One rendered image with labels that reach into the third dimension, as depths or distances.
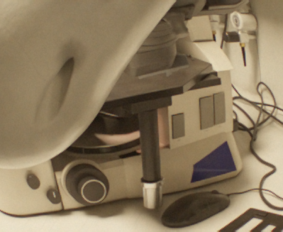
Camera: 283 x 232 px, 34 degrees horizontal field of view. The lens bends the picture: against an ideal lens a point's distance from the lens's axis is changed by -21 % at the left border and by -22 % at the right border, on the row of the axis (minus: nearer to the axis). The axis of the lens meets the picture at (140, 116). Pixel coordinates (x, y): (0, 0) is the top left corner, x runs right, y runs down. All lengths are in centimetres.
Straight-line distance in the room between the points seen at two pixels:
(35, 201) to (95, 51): 61
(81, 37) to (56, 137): 4
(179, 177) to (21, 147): 66
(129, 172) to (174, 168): 7
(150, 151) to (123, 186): 10
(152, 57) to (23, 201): 38
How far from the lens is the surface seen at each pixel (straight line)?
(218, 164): 85
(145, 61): 46
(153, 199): 76
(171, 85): 64
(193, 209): 72
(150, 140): 73
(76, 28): 16
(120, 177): 80
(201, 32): 90
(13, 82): 16
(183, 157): 83
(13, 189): 75
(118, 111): 82
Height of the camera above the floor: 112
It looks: 18 degrees down
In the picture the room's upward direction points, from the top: 4 degrees counter-clockwise
